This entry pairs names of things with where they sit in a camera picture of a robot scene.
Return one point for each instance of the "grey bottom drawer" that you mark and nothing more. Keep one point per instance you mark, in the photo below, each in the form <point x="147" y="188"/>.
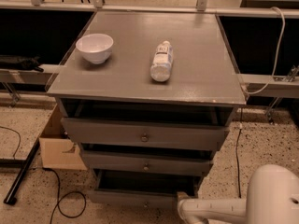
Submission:
<point x="142" y="189"/>

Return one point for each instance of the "grey drawer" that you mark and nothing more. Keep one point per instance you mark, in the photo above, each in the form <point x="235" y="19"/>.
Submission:
<point x="145" y="134"/>
<point x="142" y="189"/>
<point x="145" y="163"/>

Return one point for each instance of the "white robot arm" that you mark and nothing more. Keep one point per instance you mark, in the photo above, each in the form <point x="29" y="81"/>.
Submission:
<point x="272" y="198"/>

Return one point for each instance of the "grey middle drawer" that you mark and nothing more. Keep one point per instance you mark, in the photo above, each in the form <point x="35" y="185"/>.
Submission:
<point x="145" y="163"/>

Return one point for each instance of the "grey top drawer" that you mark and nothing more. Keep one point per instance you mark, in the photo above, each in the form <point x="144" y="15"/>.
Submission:
<point x="145" y="134"/>

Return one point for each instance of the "clear plastic bottle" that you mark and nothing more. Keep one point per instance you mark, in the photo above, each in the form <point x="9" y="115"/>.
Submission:
<point x="161" y="67"/>

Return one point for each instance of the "cardboard box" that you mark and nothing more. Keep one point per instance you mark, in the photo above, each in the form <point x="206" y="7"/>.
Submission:
<point x="57" y="150"/>

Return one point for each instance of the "white ceramic bowl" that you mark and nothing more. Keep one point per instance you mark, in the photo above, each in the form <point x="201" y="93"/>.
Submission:
<point x="95" y="48"/>

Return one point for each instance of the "black metal bar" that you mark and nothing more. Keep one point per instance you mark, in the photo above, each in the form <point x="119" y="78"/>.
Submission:
<point x="23" y="167"/>

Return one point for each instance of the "metal rail frame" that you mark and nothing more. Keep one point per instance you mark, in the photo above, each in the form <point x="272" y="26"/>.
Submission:
<point x="262" y="48"/>

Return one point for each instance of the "black cloth on rail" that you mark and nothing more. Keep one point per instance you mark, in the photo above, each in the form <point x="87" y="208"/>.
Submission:
<point x="20" y="63"/>

